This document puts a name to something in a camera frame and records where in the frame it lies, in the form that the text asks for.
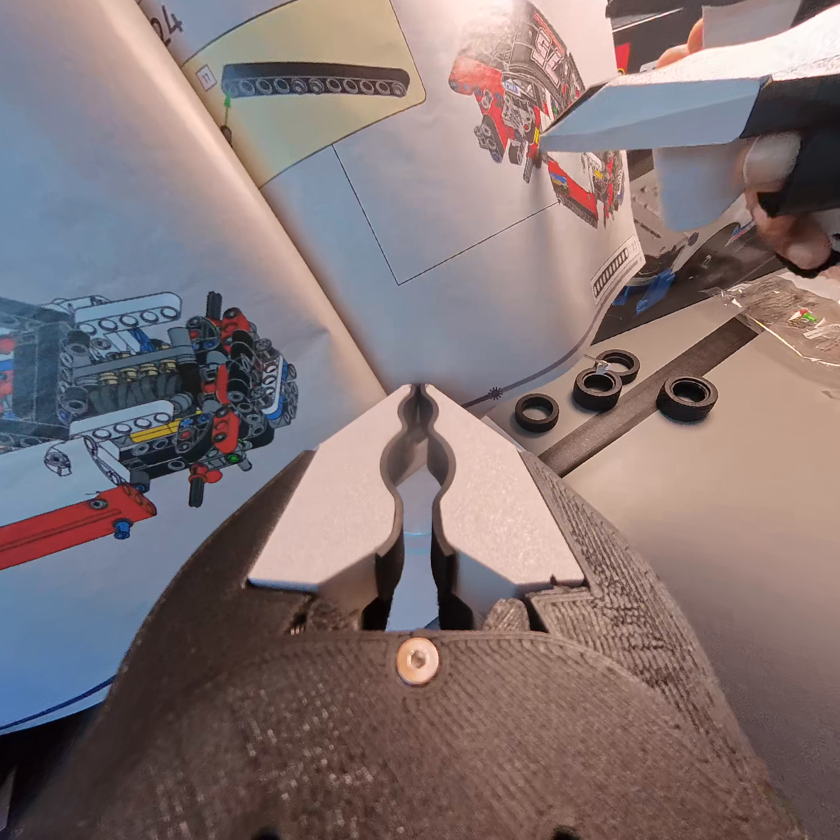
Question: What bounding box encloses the black lego tyre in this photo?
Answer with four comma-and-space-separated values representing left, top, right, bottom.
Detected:
596, 350, 641, 385
573, 367, 623, 412
658, 375, 719, 422
515, 394, 560, 434

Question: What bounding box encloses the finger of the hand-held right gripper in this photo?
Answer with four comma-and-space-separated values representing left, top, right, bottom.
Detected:
535, 73, 772, 156
613, 10, 840, 88

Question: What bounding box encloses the lego set box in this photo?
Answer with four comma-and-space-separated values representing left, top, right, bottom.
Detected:
591, 0, 798, 347

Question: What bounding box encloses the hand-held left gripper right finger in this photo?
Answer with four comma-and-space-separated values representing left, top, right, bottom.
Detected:
423, 382, 586, 632

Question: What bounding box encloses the person's right hand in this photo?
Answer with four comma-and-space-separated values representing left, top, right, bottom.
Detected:
656, 16, 840, 280

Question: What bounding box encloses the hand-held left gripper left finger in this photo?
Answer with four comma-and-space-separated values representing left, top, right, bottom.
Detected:
248, 382, 421, 631

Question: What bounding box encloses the lego instruction booklet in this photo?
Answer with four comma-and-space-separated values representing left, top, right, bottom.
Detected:
0, 0, 644, 732

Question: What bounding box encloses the crumpled clear plastic bag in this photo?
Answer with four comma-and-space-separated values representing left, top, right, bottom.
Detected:
702, 272, 840, 368

